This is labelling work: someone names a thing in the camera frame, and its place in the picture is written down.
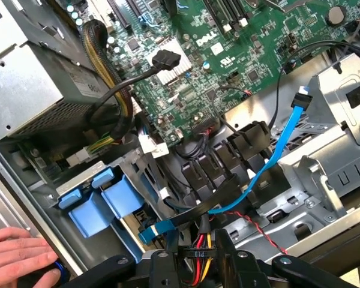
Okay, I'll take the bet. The green motherboard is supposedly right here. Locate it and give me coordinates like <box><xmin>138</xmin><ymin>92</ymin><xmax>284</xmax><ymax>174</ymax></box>
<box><xmin>64</xmin><ymin>0</ymin><xmax>360</xmax><ymax>142</ymax></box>

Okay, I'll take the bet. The person's hand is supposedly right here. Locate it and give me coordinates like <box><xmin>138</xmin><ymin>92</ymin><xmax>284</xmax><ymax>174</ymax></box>
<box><xmin>0</xmin><ymin>226</ymin><xmax>62</xmax><ymax>288</ymax></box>

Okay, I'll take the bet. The metal optical drive cage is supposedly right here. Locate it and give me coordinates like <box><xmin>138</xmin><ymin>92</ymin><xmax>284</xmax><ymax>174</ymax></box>
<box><xmin>277</xmin><ymin>53</ymin><xmax>360</xmax><ymax>217</ymax></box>

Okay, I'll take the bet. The blue SATA wire black plug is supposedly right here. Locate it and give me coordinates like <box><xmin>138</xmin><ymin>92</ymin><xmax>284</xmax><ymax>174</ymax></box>
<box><xmin>208</xmin><ymin>86</ymin><xmax>314</xmax><ymax>215</ymax></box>

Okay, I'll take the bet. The black RAM slot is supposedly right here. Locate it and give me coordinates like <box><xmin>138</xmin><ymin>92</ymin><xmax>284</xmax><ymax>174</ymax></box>
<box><xmin>202</xmin><ymin>0</ymin><xmax>232</xmax><ymax>33</ymax></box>
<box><xmin>220</xmin><ymin>0</ymin><xmax>248</xmax><ymax>28</ymax></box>

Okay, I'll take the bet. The silver chipset heatsink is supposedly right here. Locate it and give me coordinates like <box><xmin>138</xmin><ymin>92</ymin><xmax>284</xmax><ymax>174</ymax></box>
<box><xmin>155</xmin><ymin>38</ymin><xmax>193</xmax><ymax>86</ymax></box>

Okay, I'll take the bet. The metal disk bay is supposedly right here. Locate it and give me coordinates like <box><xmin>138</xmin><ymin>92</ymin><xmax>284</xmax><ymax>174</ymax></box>
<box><xmin>26</xmin><ymin>148</ymin><xmax>181</xmax><ymax>271</ymax></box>

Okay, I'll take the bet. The black power plug wire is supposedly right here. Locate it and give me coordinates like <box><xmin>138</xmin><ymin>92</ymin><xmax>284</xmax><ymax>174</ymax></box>
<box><xmin>91</xmin><ymin>49</ymin><xmax>181</xmax><ymax>121</ymax></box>

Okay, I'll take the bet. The open grey PC case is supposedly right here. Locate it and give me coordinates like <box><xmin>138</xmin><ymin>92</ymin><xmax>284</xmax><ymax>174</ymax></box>
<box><xmin>0</xmin><ymin>0</ymin><xmax>360</xmax><ymax>288</ymax></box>

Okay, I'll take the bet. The braided power wire bundle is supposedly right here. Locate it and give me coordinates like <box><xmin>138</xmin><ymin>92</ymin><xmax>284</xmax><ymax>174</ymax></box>
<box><xmin>82</xmin><ymin>19</ymin><xmax>136</xmax><ymax>142</ymax></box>

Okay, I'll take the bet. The grey power supply unit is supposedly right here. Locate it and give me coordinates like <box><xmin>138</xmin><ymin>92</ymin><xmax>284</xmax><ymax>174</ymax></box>
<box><xmin>0</xmin><ymin>0</ymin><xmax>136</xmax><ymax>145</ymax></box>

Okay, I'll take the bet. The red black twisted wire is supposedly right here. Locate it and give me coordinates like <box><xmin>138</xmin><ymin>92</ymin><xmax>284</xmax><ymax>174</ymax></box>
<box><xmin>224</xmin><ymin>211</ymin><xmax>289</xmax><ymax>255</ymax></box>

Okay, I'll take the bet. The round coin battery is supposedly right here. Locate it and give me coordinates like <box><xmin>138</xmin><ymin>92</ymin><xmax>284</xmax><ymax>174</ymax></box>
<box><xmin>325</xmin><ymin>5</ymin><xmax>347</xmax><ymax>26</ymax></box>

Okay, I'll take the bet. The blue disk carrier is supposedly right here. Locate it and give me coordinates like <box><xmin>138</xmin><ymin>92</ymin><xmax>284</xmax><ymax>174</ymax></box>
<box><xmin>57</xmin><ymin>188</ymin><xmax>112</xmax><ymax>238</ymax></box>

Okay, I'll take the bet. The black plastic fan shroud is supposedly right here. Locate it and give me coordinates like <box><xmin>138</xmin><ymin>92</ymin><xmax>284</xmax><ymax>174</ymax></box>
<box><xmin>179</xmin><ymin>121</ymin><xmax>278</xmax><ymax>208</ymax></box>

